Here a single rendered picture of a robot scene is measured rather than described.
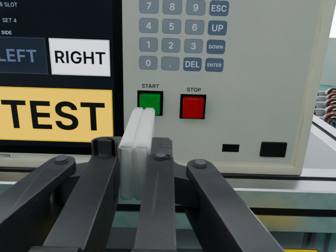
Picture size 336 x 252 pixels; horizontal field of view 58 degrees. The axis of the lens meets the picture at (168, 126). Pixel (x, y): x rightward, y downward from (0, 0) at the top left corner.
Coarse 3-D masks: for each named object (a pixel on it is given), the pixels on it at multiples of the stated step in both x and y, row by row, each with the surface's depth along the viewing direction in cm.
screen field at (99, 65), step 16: (0, 48) 25; (16, 48) 25; (32, 48) 25; (48, 48) 25; (64, 48) 25; (80, 48) 25; (96, 48) 25; (0, 64) 26; (16, 64) 26; (32, 64) 26; (48, 64) 26; (64, 64) 26; (80, 64) 26; (96, 64) 26
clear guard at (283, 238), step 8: (176, 232) 28; (184, 232) 28; (192, 232) 28; (272, 232) 29; (280, 232) 29; (288, 232) 29; (296, 232) 29; (304, 232) 29; (312, 232) 29; (176, 240) 27; (184, 240) 27; (192, 240) 27; (280, 240) 28; (288, 240) 28; (296, 240) 28; (304, 240) 28; (312, 240) 28; (320, 240) 28; (328, 240) 28; (176, 248) 26; (184, 248) 26; (192, 248) 26; (200, 248) 26; (304, 248) 27; (312, 248) 27; (320, 248) 27; (328, 248) 27
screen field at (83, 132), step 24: (0, 96) 27; (24, 96) 27; (48, 96) 27; (72, 96) 27; (96, 96) 27; (0, 120) 27; (24, 120) 27; (48, 120) 27; (72, 120) 27; (96, 120) 27
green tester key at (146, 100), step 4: (140, 96) 26; (144, 96) 26; (148, 96) 26; (152, 96) 26; (156, 96) 26; (140, 100) 26; (144, 100) 26; (148, 100) 26; (152, 100) 26; (156, 100) 26; (140, 104) 26; (144, 104) 26; (148, 104) 26; (152, 104) 26; (156, 104) 26; (144, 108) 26; (156, 108) 26; (156, 112) 27
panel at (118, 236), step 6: (114, 228) 46; (120, 228) 46; (126, 228) 46; (132, 228) 46; (114, 234) 46; (120, 234) 46; (126, 234) 46; (132, 234) 46; (108, 240) 47; (114, 240) 47; (120, 240) 47; (126, 240) 47; (132, 240) 47; (108, 246) 47; (114, 246) 47; (120, 246) 47; (126, 246) 47; (132, 246) 47
